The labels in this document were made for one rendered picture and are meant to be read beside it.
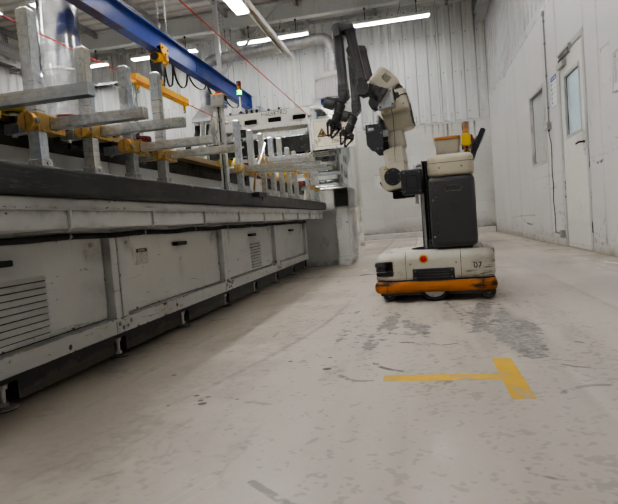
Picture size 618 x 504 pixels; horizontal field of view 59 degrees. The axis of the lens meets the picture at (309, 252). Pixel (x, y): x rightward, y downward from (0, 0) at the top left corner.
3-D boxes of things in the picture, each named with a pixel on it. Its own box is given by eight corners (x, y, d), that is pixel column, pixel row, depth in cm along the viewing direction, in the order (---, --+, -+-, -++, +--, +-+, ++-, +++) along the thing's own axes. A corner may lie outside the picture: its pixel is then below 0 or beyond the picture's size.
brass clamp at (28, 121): (67, 135, 158) (66, 118, 158) (35, 128, 145) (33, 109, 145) (49, 138, 160) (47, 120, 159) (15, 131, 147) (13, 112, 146)
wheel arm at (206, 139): (216, 146, 198) (215, 134, 198) (212, 145, 195) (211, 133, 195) (109, 158, 207) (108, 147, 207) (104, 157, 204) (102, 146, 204)
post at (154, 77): (171, 189, 226) (160, 72, 223) (167, 188, 222) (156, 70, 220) (163, 189, 226) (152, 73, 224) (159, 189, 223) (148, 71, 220)
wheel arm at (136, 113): (149, 122, 150) (148, 106, 149) (143, 120, 146) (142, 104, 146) (13, 139, 158) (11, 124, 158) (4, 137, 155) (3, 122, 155)
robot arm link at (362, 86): (352, 15, 308) (355, 21, 318) (329, 23, 312) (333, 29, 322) (370, 92, 308) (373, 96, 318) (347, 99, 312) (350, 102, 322)
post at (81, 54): (103, 196, 177) (89, 47, 174) (97, 196, 174) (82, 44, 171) (94, 197, 178) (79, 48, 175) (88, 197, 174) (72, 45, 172)
